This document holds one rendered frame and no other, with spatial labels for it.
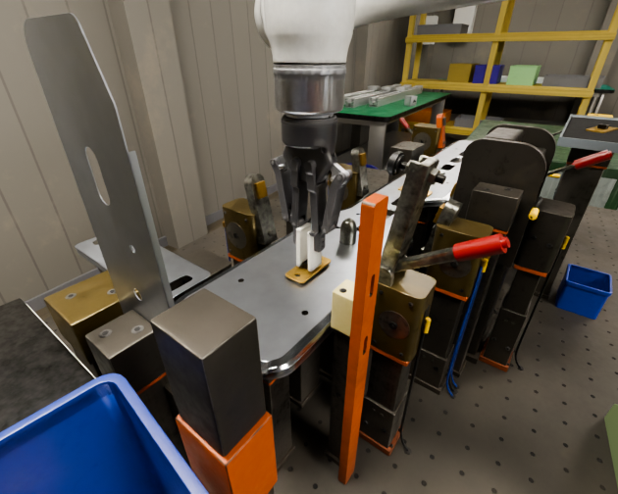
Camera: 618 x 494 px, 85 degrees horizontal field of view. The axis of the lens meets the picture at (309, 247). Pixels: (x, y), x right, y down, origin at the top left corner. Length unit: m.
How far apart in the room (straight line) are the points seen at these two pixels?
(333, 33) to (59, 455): 0.42
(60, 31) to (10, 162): 2.03
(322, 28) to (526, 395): 0.78
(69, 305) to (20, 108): 1.89
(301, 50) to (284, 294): 0.32
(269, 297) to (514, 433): 0.54
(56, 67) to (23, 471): 0.26
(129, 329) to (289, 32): 0.35
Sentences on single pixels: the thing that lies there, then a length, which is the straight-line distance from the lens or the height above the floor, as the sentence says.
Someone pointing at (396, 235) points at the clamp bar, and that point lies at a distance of 0.43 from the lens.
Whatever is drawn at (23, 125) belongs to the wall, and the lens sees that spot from 2.33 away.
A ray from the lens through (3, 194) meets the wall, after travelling 2.34.
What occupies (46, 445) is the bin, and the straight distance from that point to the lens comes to 0.25.
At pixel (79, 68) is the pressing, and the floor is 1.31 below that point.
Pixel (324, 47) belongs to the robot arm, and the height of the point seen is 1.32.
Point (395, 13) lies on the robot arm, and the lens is 0.63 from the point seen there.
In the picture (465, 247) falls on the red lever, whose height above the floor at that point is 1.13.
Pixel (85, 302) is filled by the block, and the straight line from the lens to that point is 0.49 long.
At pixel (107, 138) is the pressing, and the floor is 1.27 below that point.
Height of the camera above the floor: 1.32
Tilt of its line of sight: 30 degrees down
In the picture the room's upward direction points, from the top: straight up
